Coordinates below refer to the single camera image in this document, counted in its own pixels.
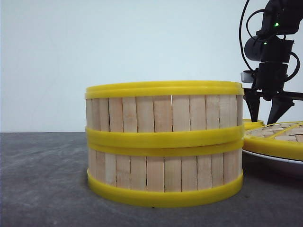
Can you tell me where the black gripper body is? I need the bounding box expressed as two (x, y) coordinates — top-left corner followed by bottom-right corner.
(244, 62), (303, 101)

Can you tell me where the woven bamboo steamer lid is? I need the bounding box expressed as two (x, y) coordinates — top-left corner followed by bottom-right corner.
(243, 121), (303, 161)

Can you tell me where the black cable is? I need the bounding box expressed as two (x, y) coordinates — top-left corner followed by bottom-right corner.
(238, 0), (255, 71)

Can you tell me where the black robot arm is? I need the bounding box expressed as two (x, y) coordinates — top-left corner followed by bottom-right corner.
(240, 0), (303, 124)

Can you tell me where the white plate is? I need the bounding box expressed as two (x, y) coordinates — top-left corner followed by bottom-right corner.
(242, 149), (303, 166)

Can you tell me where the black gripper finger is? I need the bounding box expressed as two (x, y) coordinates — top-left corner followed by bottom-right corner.
(243, 92), (260, 122)
(267, 97), (294, 124)

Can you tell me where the bamboo steamer basket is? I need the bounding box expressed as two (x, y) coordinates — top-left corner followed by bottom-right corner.
(87, 140), (243, 208)
(85, 81), (243, 156)
(243, 119), (264, 131)

